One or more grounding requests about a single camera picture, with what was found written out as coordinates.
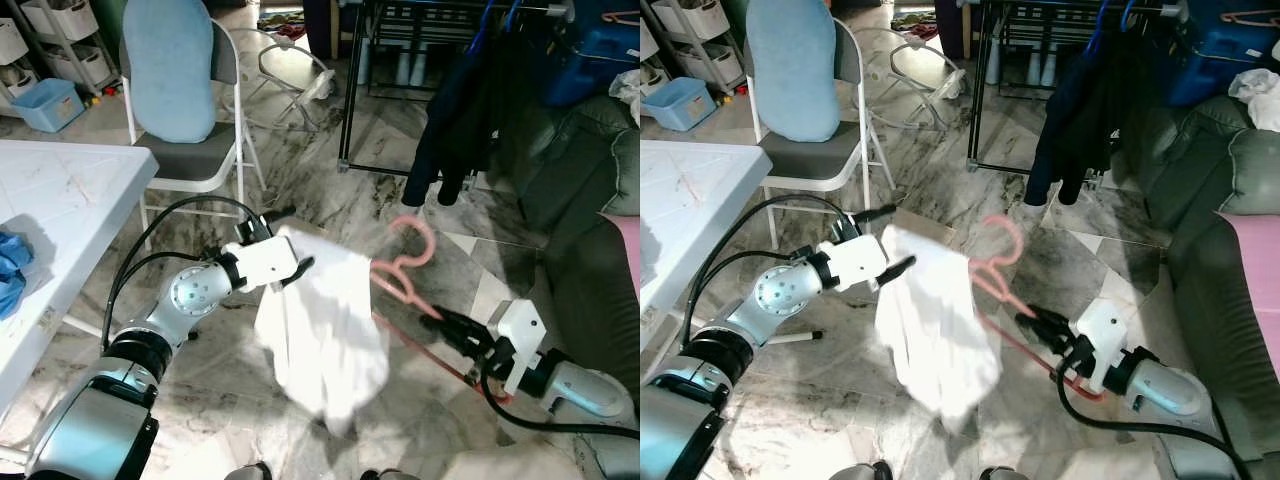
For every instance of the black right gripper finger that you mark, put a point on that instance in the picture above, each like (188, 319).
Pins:
(1040, 335)
(455, 337)
(1052, 320)
(465, 321)

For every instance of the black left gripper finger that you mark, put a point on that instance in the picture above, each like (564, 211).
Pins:
(280, 215)
(901, 269)
(875, 213)
(300, 272)

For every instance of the white shirt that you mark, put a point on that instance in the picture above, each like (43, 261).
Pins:
(940, 320)
(320, 320)

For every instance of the pink clothes hanger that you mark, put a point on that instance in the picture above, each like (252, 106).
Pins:
(1015, 240)
(425, 240)

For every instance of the blue shirt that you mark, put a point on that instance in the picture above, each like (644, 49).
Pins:
(12, 270)

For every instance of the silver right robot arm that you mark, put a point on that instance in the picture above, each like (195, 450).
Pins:
(590, 390)
(1170, 390)

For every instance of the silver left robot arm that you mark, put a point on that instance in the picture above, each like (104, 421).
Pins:
(195, 290)
(785, 292)

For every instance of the blue clothes hanger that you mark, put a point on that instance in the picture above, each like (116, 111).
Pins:
(1102, 25)
(1129, 12)
(514, 12)
(482, 25)

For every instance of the white metal folding chair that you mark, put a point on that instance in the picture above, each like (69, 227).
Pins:
(815, 155)
(190, 155)

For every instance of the robot right leg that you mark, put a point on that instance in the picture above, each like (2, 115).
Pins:
(1003, 473)
(380, 474)

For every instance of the robot leg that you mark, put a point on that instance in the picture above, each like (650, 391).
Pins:
(380, 474)
(250, 472)
(865, 471)
(1003, 473)

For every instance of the black clothes drying rack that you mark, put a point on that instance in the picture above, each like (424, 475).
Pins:
(977, 90)
(350, 90)

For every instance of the white plastic folding table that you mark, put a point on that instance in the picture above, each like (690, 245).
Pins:
(700, 200)
(70, 200)

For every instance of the pink sofa cover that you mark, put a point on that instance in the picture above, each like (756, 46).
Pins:
(1250, 300)
(622, 255)

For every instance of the light blue cushion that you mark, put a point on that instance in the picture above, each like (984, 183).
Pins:
(792, 70)
(170, 70)

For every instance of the navy garment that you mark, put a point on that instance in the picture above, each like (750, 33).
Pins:
(440, 130)
(1055, 130)

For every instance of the dark green sofa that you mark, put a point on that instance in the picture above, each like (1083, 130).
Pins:
(580, 180)
(1200, 180)

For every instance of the robot left leg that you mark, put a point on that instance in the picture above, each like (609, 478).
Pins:
(865, 471)
(250, 472)

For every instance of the light blue plastic basket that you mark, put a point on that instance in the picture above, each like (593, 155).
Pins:
(48, 105)
(678, 105)

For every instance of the white storage shelf unit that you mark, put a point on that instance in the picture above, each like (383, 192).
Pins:
(60, 30)
(690, 30)

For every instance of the crumpled white cloth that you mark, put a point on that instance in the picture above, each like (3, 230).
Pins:
(626, 95)
(1258, 95)

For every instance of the blue storage bin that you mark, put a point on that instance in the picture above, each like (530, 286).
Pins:
(1220, 50)
(595, 60)

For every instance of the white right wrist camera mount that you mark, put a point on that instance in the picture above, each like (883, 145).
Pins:
(522, 345)
(1103, 343)

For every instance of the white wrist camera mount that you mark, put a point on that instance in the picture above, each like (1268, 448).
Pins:
(265, 263)
(522, 345)
(857, 262)
(1103, 343)

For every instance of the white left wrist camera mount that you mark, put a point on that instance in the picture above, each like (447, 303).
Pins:
(857, 262)
(265, 263)

